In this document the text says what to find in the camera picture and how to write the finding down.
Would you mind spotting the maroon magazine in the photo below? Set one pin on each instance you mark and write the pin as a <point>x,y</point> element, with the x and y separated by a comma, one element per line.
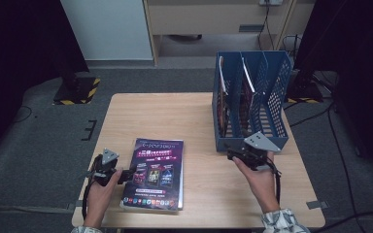
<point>221,74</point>

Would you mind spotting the purple magazine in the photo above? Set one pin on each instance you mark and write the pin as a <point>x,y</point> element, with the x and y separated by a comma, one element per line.
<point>155,174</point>
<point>246,77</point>

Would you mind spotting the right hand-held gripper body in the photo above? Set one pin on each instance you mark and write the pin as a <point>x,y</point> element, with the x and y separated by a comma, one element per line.
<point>255,158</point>

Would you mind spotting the person's left hand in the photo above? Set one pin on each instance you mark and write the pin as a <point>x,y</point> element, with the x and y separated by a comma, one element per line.
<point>102,200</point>

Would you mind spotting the black yellow striped stand base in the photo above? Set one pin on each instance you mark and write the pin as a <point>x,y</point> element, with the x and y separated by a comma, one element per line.
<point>77,92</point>
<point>304,90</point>

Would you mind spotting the blue plastic file rack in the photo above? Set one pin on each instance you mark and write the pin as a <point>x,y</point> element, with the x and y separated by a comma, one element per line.
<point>220,145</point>

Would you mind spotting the grey tape piece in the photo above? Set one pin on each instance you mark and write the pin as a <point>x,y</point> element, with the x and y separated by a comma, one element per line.
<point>317,205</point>
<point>77,204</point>

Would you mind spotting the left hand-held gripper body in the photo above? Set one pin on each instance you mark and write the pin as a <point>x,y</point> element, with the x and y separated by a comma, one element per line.
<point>107,168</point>

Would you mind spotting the black curtain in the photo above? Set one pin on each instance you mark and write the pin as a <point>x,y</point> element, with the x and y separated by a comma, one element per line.
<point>19,48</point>
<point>362,64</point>

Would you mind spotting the person's right hand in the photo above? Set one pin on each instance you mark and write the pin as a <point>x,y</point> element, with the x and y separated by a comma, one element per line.
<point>262,184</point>

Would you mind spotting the white cabinet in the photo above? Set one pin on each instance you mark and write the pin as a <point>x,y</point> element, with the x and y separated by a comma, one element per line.
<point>110,29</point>

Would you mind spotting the beige wooden desk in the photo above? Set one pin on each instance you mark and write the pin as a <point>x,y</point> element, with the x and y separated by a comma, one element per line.
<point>207,16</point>

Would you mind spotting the white wall socket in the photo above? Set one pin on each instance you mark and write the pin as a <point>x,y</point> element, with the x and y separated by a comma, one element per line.
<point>270,2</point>

